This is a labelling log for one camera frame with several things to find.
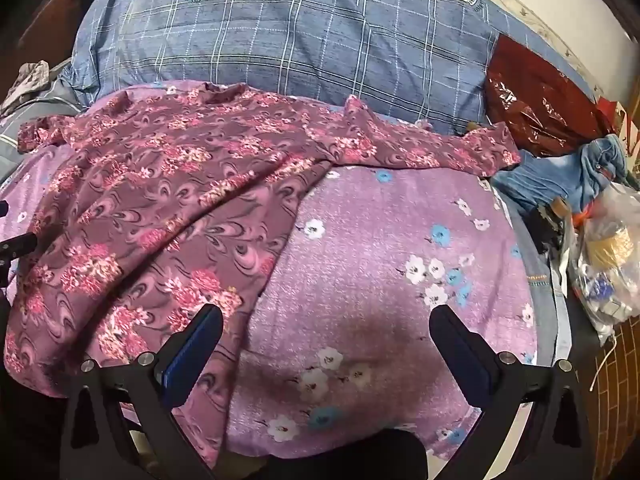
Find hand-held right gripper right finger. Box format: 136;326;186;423
429;304;602;480

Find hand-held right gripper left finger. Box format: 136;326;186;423
65;304;225;480

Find maroon floral garment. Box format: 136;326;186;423
4;81;522;466

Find grey striped bedding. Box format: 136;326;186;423
0;59;97;183

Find light denim garment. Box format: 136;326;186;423
517;220;572;363

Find purple floral blanket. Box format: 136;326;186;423
0;80;540;466

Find grey crumpled cloth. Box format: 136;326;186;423
0;60;66;117

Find clear plastic bag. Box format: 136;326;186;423
565;181;640;346

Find dark brown cushion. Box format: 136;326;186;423
40;0;103;93

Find blue denim jeans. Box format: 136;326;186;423
492;133;632;217

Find red plastic bag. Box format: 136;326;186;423
482;35;617;159

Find blue plaid quilt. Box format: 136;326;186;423
70;0;598;136

